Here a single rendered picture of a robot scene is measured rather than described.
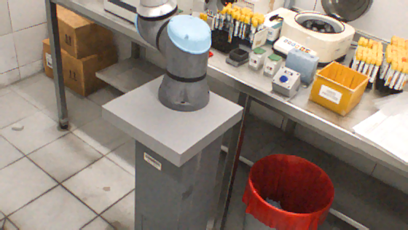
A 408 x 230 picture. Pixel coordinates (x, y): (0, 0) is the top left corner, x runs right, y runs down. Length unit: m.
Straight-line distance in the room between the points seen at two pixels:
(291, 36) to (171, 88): 0.66
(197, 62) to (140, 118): 0.21
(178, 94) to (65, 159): 1.34
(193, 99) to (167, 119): 0.09
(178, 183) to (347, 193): 0.99
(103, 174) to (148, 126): 1.20
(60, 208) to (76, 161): 0.33
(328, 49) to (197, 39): 0.67
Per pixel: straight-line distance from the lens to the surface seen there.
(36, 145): 2.48
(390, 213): 2.03
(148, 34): 1.18
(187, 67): 1.09
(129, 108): 1.14
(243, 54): 1.50
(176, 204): 1.31
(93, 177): 2.24
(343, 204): 1.96
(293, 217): 1.59
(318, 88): 1.36
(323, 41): 1.57
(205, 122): 1.11
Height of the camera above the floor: 1.58
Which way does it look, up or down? 36 degrees down
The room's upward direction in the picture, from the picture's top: 8 degrees clockwise
